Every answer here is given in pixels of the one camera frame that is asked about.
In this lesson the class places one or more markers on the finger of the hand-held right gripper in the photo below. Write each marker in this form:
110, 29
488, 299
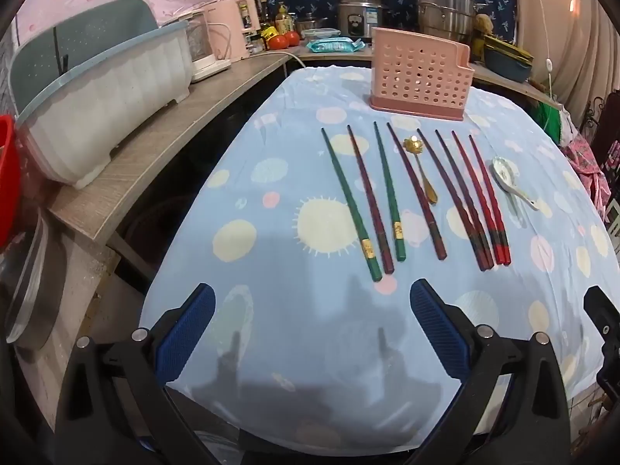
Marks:
603, 310

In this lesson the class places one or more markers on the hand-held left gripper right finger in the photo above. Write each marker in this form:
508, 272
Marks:
436, 329

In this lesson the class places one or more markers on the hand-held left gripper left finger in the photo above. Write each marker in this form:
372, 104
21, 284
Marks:
189, 329

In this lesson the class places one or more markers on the dark red chopstick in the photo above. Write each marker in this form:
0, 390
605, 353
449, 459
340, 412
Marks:
453, 201
465, 198
369, 198
416, 189

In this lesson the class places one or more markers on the bright red chopstick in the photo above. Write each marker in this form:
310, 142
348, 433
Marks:
489, 198
477, 198

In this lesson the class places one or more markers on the gold flower spoon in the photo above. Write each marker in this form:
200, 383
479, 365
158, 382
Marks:
430, 189

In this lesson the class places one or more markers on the white ceramic spoon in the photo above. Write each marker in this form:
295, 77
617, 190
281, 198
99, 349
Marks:
503, 172

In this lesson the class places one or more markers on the pink perforated utensil basket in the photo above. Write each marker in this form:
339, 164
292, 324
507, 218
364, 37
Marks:
416, 72

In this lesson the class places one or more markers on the light blue dotted tablecloth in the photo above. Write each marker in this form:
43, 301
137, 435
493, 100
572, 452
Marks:
271, 300

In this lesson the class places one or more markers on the pink floral cloth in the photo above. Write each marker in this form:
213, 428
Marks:
593, 169

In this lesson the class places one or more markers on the grey metal basin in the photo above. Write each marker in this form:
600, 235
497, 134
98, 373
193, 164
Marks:
26, 290

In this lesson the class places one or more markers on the dark metal chair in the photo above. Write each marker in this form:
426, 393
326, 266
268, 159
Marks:
605, 126

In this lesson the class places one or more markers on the green bag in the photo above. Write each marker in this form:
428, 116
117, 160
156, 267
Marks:
557, 123

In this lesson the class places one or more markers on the wood-grain counter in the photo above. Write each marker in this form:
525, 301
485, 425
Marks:
160, 131

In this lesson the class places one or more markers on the red plastic bucket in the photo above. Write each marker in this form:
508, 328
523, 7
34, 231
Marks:
7, 179

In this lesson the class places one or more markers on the white and blue dish drainer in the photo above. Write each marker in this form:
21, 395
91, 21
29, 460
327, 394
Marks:
97, 106

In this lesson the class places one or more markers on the blue basin with yellow rim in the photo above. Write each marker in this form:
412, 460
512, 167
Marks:
506, 65

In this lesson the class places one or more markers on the glass kettle with white base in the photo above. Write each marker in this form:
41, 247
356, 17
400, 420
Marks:
201, 58

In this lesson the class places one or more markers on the beige curtain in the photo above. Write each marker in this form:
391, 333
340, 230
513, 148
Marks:
576, 34

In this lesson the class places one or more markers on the small seasoning bottle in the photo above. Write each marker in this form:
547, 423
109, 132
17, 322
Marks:
254, 42

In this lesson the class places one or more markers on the red tomato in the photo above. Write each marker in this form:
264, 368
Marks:
292, 38
276, 42

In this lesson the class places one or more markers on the blue wet wipes packet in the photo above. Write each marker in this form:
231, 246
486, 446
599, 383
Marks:
334, 46

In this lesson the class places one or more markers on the pink kitchen appliance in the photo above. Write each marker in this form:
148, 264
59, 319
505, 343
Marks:
227, 29

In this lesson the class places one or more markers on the clear lidded food container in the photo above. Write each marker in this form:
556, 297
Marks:
322, 34

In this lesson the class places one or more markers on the stainless steel steamer pot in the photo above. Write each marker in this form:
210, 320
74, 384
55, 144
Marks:
443, 9

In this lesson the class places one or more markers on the yellow label bottle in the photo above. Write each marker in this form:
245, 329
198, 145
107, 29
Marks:
285, 22

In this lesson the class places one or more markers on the silver rice cooker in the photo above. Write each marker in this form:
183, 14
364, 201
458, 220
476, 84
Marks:
361, 14

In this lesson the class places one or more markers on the dark glass bottle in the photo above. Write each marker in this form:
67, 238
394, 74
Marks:
264, 14

